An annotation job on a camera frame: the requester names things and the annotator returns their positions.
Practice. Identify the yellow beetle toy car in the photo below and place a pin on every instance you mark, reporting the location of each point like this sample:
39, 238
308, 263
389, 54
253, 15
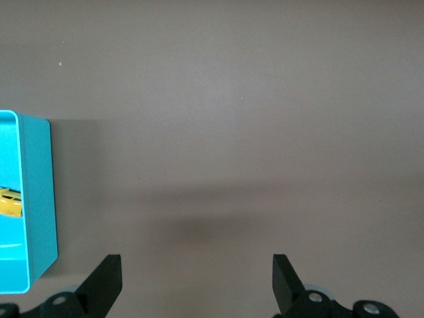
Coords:
10, 203

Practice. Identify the teal storage box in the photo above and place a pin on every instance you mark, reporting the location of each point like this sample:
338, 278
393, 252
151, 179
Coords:
38, 198

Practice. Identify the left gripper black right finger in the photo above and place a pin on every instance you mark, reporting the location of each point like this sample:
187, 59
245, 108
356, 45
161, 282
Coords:
288, 295

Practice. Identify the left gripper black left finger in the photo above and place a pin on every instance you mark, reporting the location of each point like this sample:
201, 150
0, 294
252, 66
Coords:
99, 291

